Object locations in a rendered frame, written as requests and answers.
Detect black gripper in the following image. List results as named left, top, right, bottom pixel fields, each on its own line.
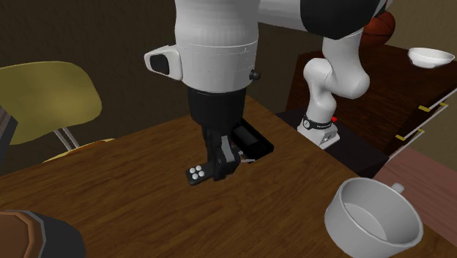
left=187, top=86, right=248, bottom=182

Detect black remote control white buttons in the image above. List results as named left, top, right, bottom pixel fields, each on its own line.
left=185, top=163, right=216, bottom=186

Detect black rectangular box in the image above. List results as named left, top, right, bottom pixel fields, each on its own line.
left=231, top=119, right=275, bottom=164

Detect dark robot stand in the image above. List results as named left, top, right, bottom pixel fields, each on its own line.
left=275, top=107, right=390, bottom=179

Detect white cup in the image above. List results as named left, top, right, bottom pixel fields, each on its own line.
left=323, top=177, right=425, bottom=258

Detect dark wooden chest of drawers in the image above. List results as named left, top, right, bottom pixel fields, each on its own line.
left=284, top=43, right=457, bottom=160

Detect yellow chair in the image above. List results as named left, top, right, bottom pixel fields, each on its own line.
left=0, top=61, right=116, bottom=163

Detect brown and black object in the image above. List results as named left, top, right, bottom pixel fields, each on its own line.
left=0, top=209, right=87, bottom=258

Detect orange basketball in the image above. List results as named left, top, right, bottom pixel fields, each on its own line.
left=360, top=10, right=397, bottom=46

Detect white bowl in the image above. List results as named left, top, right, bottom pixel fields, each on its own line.
left=407, top=47, right=456, bottom=70

